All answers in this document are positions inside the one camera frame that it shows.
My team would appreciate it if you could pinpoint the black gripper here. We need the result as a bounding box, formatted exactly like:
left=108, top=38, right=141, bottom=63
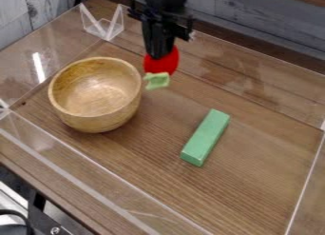
left=128, top=0, right=195, bottom=59

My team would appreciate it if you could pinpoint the green rectangular block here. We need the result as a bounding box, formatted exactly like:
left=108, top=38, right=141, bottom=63
left=180, top=109, right=231, bottom=166

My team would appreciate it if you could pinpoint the black cable at bottom left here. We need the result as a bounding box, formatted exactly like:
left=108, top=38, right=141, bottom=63
left=0, top=209, right=37, bottom=235

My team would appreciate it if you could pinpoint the wooden bowl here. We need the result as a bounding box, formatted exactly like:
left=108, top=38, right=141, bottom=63
left=48, top=57, right=143, bottom=133

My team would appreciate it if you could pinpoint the black metal table bracket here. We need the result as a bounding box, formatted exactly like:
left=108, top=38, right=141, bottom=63
left=28, top=189, right=88, bottom=235

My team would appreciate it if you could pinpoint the red strawberry toy green leaf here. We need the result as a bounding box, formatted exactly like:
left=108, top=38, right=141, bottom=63
left=143, top=45, right=180, bottom=91

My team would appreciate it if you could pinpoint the clear acrylic corner bracket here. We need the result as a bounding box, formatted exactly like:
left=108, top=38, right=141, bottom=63
left=79, top=4, right=124, bottom=42

